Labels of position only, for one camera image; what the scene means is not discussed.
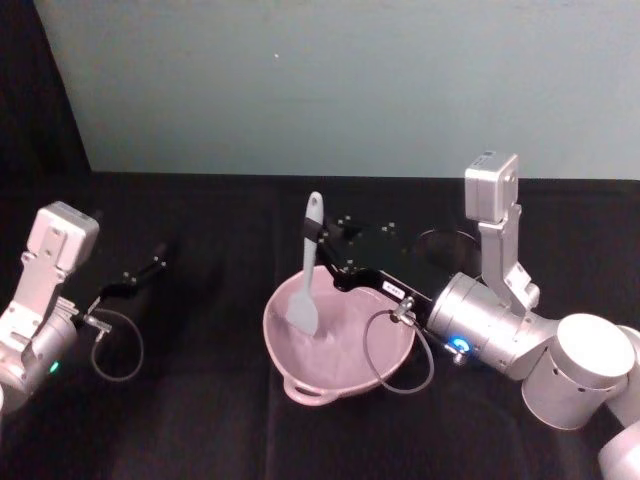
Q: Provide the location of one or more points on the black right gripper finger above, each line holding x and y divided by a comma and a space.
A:
340, 261
365, 229

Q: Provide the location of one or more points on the black round dish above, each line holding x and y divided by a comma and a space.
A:
450, 250

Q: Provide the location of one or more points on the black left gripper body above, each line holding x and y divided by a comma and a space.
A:
120, 320

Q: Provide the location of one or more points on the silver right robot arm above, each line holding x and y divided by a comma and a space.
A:
500, 320

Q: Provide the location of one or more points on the black table cloth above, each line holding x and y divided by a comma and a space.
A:
210, 425

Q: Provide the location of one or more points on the black backdrop curtain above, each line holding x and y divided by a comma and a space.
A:
30, 85

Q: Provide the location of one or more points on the grey silicone spatula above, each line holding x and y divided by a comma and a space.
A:
306, 305

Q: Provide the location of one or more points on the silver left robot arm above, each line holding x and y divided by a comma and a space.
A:
45, 280

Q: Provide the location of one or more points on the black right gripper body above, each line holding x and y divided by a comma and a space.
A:
395, 275

